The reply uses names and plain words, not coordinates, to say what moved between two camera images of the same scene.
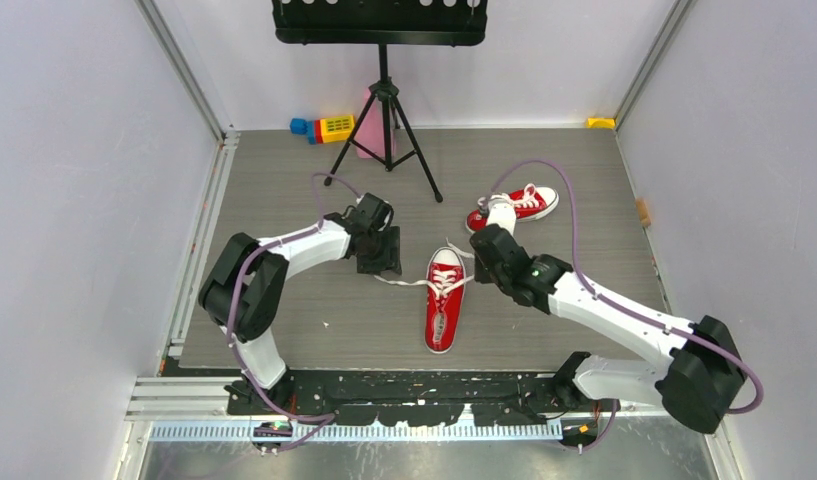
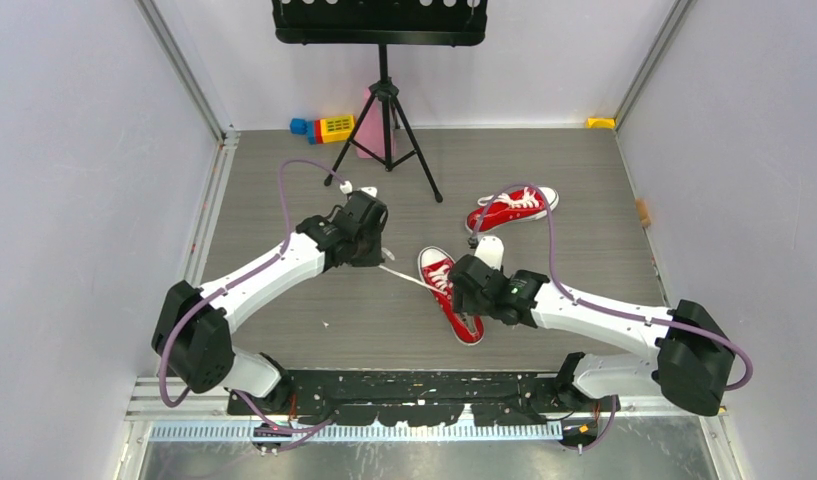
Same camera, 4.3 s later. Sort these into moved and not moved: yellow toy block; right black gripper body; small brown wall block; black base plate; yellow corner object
Moved: right black gripper body
Not moved: yellow corner object; small brown wall block; yellow toy block; black base plate
